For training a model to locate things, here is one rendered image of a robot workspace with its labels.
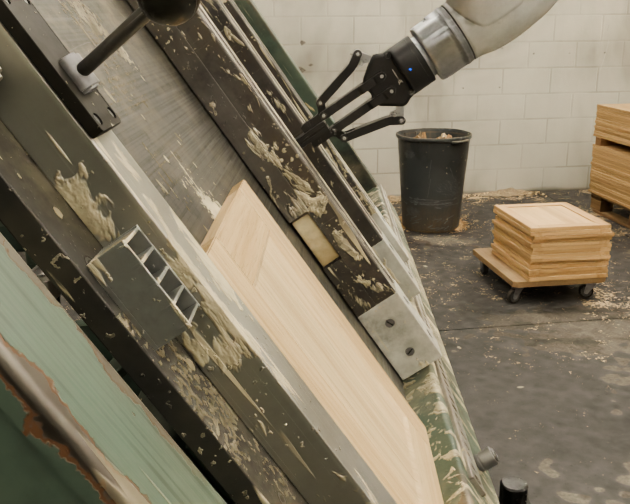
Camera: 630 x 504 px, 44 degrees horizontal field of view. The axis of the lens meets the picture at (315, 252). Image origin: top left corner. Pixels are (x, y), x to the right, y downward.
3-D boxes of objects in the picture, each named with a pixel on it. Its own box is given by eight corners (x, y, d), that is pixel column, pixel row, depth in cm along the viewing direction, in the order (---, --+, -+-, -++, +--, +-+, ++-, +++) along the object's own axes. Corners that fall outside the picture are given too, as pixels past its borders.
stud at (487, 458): (482, 477, 101) (502, 466, 100) (472, 463, 100) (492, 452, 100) (478, 466, 103) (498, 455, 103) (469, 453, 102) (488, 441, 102)
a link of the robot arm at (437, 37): (435, 5, 114) (401, 29, 116) (444, 5, 106) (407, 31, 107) (468, 58, 117) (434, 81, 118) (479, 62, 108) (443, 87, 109)
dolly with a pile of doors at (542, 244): (608, 301, 402) (616, 225, 390) (510, 307, 394) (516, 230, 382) (554, 265, 459) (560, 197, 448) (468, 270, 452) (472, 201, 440)
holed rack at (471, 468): (482, 497, 92) (486, 495, 92) (468, 479, 92) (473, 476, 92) (383, 192, 250) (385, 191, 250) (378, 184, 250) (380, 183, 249)
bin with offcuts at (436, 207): (478, 234, 525) (484, 137, 507) (404, 237, 518) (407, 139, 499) (453, 215, 574) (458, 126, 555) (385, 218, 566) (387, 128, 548)
